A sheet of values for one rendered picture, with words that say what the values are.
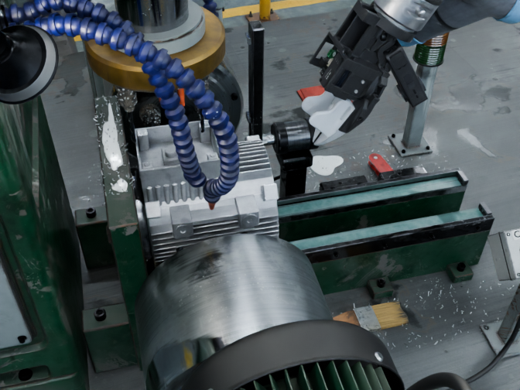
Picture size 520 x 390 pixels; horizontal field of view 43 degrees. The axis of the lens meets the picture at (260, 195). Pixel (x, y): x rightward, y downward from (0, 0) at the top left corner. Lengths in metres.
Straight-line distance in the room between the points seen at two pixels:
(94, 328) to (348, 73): 0.54
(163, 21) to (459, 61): 1.21
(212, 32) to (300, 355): 0.51
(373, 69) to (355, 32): 0.05
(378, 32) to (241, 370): 0.53
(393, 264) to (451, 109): 0.60
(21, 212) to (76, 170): 0.71
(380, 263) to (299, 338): 0.74
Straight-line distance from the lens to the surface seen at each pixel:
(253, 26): 1.05
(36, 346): 1.01
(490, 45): 2.01
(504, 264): 1.01
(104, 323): 1.06
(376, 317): 1.20
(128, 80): 0.82
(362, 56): 0.89
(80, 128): 1.62
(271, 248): 0.82
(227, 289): 0.76
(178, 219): 0.97
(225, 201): 1.00
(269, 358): 0.47
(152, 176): 0.95
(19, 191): 0.79
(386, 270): 1.23
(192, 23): 0.84
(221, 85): 1.20
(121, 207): 0.89
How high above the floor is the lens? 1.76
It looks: 43 degrees down
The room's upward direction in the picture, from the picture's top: 1 degrees clockwise
